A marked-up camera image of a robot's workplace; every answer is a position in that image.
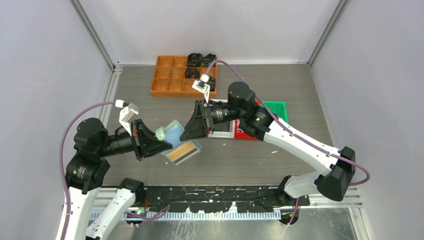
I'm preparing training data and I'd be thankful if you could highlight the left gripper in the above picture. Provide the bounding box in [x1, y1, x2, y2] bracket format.
[98, 117, 173, 159]

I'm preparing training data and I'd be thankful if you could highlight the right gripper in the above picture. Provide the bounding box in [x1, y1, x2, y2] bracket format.
[180, 99, 244, 142]

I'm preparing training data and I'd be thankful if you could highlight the orange credit card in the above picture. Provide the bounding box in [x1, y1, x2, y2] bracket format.
[165, 141, 201, 165]

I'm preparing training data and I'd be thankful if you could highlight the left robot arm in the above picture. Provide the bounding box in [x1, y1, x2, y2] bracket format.
[57, 117, 173, 240]

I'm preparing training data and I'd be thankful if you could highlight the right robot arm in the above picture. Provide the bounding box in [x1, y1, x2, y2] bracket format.
[179, 80, 355, 206]

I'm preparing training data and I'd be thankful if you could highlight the white bin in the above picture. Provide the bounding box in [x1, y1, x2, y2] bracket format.
[205, 98, 236, 139]

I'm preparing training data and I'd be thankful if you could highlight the red bin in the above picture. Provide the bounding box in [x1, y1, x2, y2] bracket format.
[234, 119, 257, 140]

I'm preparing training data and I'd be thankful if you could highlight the black rolled item front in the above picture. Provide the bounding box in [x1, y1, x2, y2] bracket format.
[206, 76, 216, 92]

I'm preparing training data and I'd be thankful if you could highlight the black rolled item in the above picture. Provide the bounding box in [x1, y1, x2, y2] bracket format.
[186, 52, 204, 68]
[206, 76, 216, 92]
[184, 67, 200, 79]
[201, 53, 217, 68]

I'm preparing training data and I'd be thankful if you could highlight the orange compartment tray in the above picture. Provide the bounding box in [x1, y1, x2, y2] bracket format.
[150, 55, 208, 98]

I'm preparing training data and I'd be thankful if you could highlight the black rolled item middle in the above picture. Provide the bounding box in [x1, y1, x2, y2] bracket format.
[184, 67, 200, 79]

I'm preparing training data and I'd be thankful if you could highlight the black rolled item back right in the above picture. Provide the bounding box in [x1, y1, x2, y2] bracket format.
[201, 53, 217, 68]

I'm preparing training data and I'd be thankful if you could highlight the black rolled item back left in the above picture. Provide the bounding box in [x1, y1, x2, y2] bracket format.
[186, 52, 204, 68]

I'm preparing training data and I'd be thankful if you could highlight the green bin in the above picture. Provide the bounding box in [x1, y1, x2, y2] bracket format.
[264, 100, 289, 124]

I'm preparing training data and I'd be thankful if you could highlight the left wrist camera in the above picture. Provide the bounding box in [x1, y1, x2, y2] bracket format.
[115, 100, 139, 135]

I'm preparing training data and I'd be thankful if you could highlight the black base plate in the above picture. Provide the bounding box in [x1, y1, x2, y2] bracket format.
[132, 185, 295, 214]

